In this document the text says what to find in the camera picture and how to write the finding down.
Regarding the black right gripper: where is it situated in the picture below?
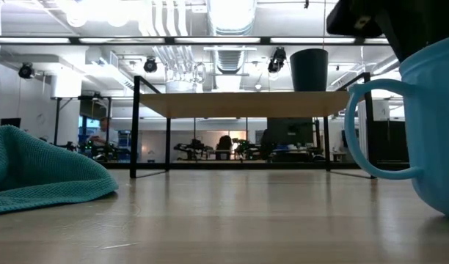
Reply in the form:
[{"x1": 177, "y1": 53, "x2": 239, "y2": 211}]
[{"x1": 326, "y1": 0, "x2": 449, "y2": 64}]

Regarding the dark grey cup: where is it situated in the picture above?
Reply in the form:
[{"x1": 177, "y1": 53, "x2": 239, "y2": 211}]
[{"x1": 289, "y1": 48, "x2": 329, "y2": 92}]

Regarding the light blue plastic mug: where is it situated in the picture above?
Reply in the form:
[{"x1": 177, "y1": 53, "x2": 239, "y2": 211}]
[{"x1": 343, "y1": 33, "x2": 449, "y2": 222}]

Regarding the dark monitor screen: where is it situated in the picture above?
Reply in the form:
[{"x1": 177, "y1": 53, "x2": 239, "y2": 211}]
[{"x1": 266, "y1": 117, "x2": 314, "y2": 144}]

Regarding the black overhead light bar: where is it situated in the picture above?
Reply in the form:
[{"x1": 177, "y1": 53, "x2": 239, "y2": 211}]
[{"x1": 0, "y1": 35, "x2": 390, "y2": 47}]

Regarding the green potted plant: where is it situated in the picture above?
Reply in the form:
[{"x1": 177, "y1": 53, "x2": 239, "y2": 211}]
[{"x1": 233, "y1": 138, "x2": 255, "y2": 161}]

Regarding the person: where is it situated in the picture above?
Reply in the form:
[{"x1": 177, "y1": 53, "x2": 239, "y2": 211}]
[
  {"x1": 215, "y1": 134, "x2": 234, "y2": 161},
  {"x1": 85, "y1": 116, "x2": 120, "y2": 148}
]

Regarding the teal waffle cloth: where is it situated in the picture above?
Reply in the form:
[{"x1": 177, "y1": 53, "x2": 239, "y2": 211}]
[{"x1": 0, "y1": 125, "x2": 120, "y2": 216}]

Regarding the silver ceiling air duct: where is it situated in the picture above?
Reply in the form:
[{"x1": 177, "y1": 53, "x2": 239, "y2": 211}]
[{"x1": 205, "y1": 0, "x2": 258, "y2": 76}]

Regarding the wooden table with black frame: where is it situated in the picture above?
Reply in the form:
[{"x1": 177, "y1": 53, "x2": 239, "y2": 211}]
[{"x1": 128, "y1": 72, "x2": 378, "y2": 180}]

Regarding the black low table rail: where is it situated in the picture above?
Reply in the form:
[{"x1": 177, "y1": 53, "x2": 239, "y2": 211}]
[{"x1": 99, "y1": 161, "x2": 411, "y2": 172}]

